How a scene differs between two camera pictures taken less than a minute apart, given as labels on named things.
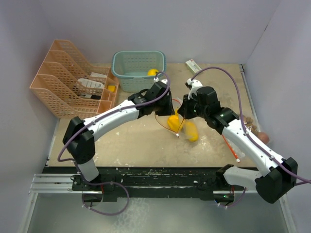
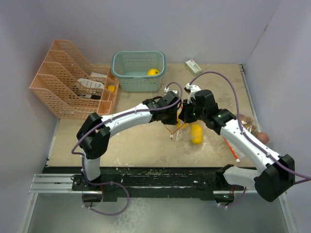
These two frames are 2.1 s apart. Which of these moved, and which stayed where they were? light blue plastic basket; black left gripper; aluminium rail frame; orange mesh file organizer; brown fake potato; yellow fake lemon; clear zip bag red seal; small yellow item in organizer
Moved: black left gripper; clear zip bag red seal
Stayed: light blue plastic basket; orange mesh file organizer; yellow fake lemon; brown fake potato; small yellow item in organizer; aluminium rail frame
